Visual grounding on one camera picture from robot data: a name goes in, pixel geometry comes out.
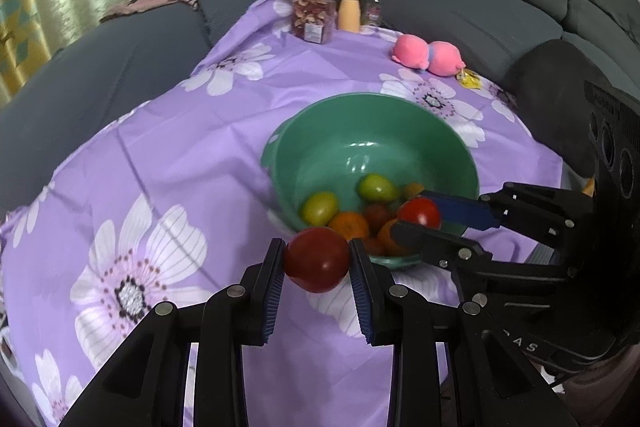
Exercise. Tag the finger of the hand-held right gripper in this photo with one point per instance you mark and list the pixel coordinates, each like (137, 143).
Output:
(470, 212)
(435, 247)

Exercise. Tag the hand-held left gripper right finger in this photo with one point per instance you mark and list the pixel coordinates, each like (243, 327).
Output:
(361, 302)

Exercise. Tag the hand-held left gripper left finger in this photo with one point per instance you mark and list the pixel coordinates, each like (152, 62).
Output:
(272, 297)

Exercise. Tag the red tomato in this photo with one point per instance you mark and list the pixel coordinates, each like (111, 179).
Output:
(419, 212)
(315, 262)
(376, 214)

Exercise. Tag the large orange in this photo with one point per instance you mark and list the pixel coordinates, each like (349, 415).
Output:
(387, 239)

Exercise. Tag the small yellow tomato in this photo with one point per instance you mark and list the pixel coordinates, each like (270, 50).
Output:
(412, 191)

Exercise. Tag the small orange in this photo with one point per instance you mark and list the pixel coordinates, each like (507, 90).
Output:
(350, 224)

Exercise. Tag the green tomato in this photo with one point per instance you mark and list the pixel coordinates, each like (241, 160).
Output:
(375, 187)

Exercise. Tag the yellow-green tomato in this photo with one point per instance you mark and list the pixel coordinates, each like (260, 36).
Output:
(319, 207)

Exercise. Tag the green plastic bowl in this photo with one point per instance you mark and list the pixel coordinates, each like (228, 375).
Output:
(350, 132)

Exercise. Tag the small yellow packet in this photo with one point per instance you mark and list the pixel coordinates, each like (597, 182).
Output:
(468, 79)

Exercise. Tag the pink plush toy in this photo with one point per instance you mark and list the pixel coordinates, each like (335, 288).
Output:
(415, 49)

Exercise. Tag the purple floral tablecloth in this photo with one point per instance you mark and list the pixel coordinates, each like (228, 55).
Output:
(200, 132)

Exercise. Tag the clear plastic bottle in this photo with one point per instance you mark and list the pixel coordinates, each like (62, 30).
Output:
(373, 9)

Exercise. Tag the tan bottle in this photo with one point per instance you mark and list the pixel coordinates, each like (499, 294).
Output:
(349, 14)

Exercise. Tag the grey sofa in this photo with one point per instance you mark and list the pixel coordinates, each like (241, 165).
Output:
(125, 57)

